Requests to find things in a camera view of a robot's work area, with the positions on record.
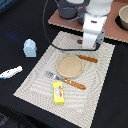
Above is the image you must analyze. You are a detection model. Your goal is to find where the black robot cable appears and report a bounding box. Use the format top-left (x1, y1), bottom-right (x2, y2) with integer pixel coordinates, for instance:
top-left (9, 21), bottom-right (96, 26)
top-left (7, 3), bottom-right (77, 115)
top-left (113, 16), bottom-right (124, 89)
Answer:
top-left (42, 0), bottom-right (103, 53)

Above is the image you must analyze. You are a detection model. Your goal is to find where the fork with orange handle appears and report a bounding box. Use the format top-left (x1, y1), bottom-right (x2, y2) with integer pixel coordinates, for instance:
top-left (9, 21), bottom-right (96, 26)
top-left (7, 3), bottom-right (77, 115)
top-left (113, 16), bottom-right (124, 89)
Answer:
top-left (45, 71), bottom-right (86, 90)

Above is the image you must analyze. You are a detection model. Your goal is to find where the knife with orange handle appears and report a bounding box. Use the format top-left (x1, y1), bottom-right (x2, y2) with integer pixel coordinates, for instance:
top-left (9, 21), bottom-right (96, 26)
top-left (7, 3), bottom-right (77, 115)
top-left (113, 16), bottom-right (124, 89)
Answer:
top-left (78, 55), bottom-right (98, 63)

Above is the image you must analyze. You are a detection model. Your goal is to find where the beige bowl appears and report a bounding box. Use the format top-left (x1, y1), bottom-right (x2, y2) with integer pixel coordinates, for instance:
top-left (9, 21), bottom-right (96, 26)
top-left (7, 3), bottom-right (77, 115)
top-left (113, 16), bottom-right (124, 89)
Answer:
top-left (119, 5), bottom-right (128, 30)

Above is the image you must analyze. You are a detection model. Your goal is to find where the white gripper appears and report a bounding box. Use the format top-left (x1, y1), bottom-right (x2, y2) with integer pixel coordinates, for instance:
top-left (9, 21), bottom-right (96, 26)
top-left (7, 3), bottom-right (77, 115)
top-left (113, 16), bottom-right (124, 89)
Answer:
top-left (82, 14), bottom-right (107, 49)

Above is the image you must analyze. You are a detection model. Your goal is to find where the woven beige placemat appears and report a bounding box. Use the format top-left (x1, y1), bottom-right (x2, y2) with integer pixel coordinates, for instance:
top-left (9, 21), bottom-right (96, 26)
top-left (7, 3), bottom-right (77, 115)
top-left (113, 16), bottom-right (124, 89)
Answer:
top-left (14, 31), bottom-right (114, 128)

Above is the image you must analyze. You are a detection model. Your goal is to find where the grey toy saucepan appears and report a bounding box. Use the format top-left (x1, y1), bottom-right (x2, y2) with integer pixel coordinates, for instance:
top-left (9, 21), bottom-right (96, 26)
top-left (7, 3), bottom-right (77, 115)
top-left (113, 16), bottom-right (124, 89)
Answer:
top-left (65, 7), bottom-right (86, 25)

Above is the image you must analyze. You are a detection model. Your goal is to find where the yellow butter box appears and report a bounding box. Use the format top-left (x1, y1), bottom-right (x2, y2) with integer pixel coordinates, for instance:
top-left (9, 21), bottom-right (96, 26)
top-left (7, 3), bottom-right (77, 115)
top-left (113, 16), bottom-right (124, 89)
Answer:
top-left (53, 82), bottom-right (64, 104)

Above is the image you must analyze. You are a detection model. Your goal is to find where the white toy fish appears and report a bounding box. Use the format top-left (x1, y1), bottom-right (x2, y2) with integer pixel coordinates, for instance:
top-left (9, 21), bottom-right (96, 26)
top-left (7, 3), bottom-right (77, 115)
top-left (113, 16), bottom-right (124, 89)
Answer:
top-left (0, 66), bottom-right (23, 79)

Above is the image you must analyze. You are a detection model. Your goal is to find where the grey toy pot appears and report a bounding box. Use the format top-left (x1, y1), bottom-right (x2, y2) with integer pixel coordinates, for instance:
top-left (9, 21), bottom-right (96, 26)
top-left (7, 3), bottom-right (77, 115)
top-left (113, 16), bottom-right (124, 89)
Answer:
top-left (55, 0), bottom-right (81, 19)

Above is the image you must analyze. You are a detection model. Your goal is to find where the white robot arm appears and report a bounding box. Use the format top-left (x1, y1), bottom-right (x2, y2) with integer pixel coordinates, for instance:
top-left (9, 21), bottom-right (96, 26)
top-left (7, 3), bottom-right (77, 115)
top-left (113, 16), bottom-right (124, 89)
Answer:
top-left (66, 0), bottom-right (113, 49)

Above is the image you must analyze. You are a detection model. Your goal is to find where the round wooden plate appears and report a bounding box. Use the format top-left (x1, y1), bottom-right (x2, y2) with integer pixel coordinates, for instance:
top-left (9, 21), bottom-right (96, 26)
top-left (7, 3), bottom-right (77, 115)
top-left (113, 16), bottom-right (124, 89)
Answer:
top-left (56, 55), bottom-right (84, 78)

